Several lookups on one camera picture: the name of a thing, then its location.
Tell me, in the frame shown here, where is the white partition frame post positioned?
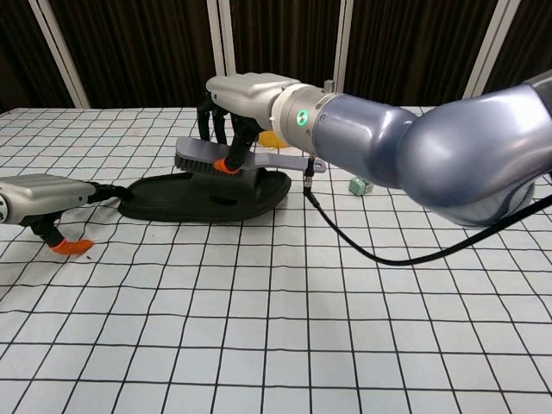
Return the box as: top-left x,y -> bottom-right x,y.
463,0 -> 513,100
334,0 -> 355,94
205,0 -> 240,79
32,0 -> 91,109

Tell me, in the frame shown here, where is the yellow transparent tape roll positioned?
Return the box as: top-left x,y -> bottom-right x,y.
257,130 -> 291,150

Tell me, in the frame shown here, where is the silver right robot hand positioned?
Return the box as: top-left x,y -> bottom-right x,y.
197,72 -> 299,177

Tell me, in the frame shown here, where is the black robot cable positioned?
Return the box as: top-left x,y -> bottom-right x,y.
303,157 -> 552,266

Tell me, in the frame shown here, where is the grey cleaning brush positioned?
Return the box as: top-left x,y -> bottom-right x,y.
173,136 -> 328,176

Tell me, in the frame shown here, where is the white grid-pattern tablecloth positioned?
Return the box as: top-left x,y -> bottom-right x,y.
0,104 -> 552,414

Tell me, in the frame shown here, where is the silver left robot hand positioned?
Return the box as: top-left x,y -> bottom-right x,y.
0,173 -> 133,256

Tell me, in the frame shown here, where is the black slide sandal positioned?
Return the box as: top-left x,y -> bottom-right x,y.
116,166 -> 292,223

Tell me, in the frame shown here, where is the small green block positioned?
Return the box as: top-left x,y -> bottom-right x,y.
348,175 -> 374,196

